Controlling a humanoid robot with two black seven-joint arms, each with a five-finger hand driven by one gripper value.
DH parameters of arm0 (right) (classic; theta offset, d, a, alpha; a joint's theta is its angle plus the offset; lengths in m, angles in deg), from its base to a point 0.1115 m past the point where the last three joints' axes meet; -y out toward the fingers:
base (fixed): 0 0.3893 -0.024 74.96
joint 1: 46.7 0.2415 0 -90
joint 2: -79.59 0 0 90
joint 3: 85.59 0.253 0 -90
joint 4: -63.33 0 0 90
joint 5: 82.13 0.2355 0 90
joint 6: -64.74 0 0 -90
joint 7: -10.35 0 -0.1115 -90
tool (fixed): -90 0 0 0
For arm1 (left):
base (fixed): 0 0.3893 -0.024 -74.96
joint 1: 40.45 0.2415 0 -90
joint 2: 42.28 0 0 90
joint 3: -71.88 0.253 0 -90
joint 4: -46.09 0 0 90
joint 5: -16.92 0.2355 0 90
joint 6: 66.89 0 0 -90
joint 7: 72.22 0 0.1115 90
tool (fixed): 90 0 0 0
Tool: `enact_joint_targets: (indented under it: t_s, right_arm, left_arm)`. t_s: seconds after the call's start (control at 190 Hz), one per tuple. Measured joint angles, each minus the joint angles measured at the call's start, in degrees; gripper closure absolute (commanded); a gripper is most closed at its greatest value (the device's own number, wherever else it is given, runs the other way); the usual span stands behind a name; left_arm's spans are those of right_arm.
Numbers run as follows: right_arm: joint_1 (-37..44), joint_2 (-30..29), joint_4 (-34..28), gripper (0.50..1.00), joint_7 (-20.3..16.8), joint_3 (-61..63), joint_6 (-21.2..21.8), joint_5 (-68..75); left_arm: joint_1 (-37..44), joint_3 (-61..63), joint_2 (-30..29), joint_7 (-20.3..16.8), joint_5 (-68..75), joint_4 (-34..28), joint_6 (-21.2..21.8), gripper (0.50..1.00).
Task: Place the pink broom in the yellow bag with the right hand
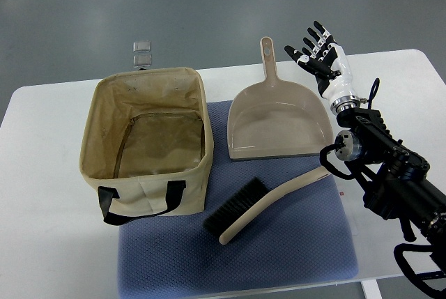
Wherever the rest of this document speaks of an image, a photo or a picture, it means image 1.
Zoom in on upper metal floor plate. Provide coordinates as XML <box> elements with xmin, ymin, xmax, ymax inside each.
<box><xmin>133</xmin><ymin>40</ymin><xmax>151</xmax><ymax>53</ymax></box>

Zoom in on white table leg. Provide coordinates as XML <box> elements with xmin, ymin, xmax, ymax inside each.
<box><xmin>360</xmin><ymin>279</ymin><xmax>383</xmax><ymax>299</ymax></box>

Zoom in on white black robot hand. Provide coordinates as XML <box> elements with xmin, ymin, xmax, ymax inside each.
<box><xmin>284</xmin><ymin>21</ymin><xmax>360</xmax><ymax>114</ymax></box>

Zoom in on beige plastic dustpan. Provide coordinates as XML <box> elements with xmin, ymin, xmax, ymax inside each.
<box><xmin>227</xmin><ymin>37</ymin><xmax>334</xmax><ymax>160</ymax></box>

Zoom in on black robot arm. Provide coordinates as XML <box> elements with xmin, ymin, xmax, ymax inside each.
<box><xmin>320</xmin><ymin>79</ymin><xmax>445</xmax><ymax>298</ymax></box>

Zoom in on blue mesh mat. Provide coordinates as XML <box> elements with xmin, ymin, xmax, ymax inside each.
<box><xmin>118</xmin><ymin>101</ymin><xmax>358</xmax><ymax>298</ymax></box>

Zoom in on beige fabric bag black handle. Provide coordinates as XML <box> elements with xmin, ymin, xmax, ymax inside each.
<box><xmin>79</xmin><ymin>67</ymin><xmax>214</xmax><ymax>226</ymax></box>

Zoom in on beige hand broom black bristles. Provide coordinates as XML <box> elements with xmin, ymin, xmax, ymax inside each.
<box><xmin>203</xmin><ymin>166</ymin><xmax>330</xmax><ymax>245</ymax></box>

